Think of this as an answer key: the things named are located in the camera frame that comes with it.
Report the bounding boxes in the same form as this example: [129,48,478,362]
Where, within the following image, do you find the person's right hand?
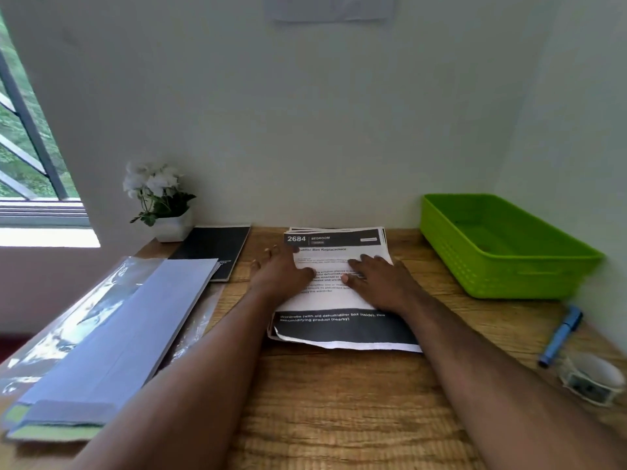
[340,254,423,317]

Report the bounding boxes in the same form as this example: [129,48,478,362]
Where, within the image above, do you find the person's left hand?
[249,244,317,303]

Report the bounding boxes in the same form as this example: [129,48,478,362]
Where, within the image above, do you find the stack of printed paper sheets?
[267,226,423,353]

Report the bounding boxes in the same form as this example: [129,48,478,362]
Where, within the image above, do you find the person's right forearm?
[389,292,627,470]

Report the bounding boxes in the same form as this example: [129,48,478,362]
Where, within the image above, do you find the person's left forearm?
[69,289,297,470]

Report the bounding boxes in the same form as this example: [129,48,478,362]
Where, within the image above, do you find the black notebook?
[169,225,252,283]

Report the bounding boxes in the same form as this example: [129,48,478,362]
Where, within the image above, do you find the white flower plant in pot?
[122,160,197,243]

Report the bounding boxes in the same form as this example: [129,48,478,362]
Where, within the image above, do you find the grey paper envelope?
[16,258,220,427]

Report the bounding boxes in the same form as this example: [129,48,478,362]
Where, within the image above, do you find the green plastic basket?
[419,193,606,300]

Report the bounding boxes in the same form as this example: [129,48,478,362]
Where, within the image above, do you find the clear plastic sleeve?
[0,256,227,398]

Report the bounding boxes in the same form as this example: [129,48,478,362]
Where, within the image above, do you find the blue marker pen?
[537,305,584,369]

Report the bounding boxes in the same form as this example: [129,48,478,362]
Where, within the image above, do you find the clear tape roll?
[558,352,627,406]

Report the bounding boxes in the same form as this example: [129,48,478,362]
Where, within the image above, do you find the light green folder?
[1,403,105,443]

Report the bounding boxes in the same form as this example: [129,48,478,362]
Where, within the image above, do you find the window with grey frame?
[0,12,102,248]

